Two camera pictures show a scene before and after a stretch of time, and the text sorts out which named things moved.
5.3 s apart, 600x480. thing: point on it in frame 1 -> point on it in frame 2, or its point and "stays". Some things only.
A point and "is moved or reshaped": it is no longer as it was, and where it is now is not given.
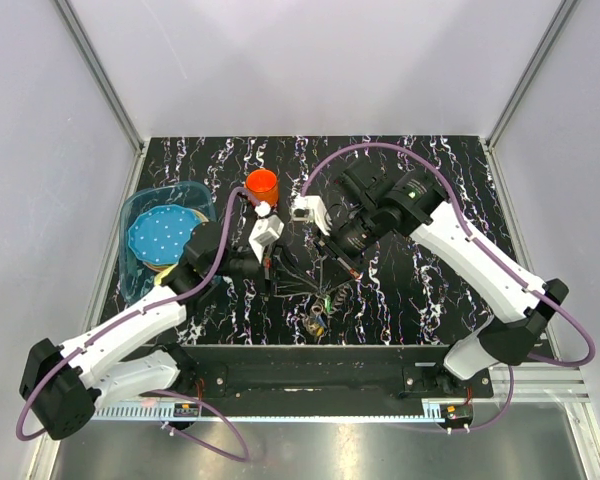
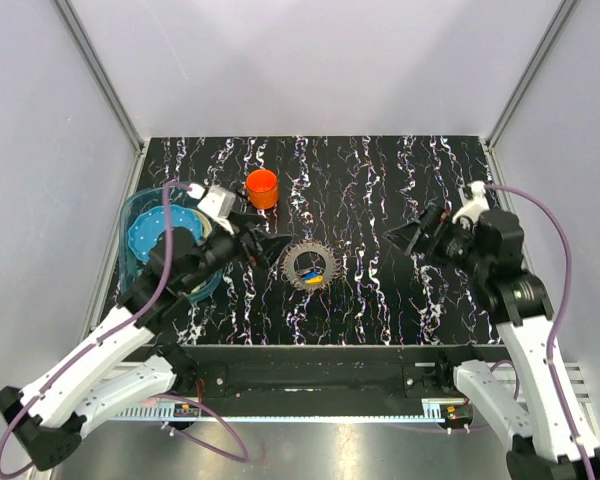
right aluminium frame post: x=562 y=15 stays
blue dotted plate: x=159 y=235 stays
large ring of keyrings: x=336 y=299 is moved or reshaped
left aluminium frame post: x=100 y=74 stays
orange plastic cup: x=264 y=184 stays
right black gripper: x=334 y=269 -> x=439 y=229
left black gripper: x=285 y=267 -> x=272 y=247
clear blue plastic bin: x=135 y=275 stays
